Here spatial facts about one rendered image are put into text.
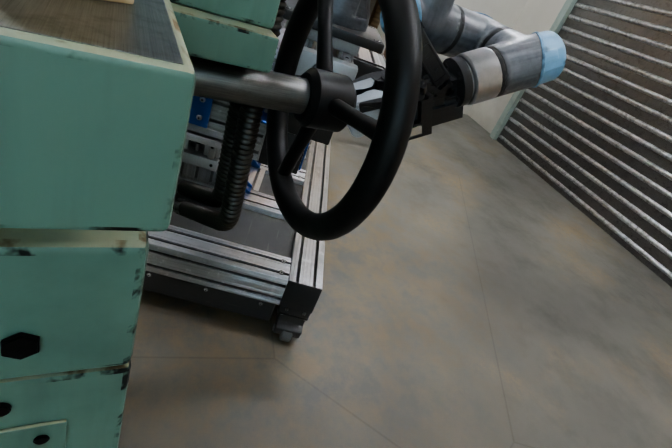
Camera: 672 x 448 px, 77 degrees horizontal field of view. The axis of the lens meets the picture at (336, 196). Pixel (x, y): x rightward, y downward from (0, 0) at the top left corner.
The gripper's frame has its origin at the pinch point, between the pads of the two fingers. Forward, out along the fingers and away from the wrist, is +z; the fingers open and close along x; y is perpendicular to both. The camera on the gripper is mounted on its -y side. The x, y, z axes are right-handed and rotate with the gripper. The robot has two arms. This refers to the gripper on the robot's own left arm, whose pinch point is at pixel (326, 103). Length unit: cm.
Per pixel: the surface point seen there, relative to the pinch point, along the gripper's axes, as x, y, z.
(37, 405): -35.2, -6.3, 25.8
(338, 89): -13.3, -8.4, 1.4
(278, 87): -13.2, -10.2, 7.0
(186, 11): -16.4, -19.1, 12.5
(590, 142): 144, 164, -215
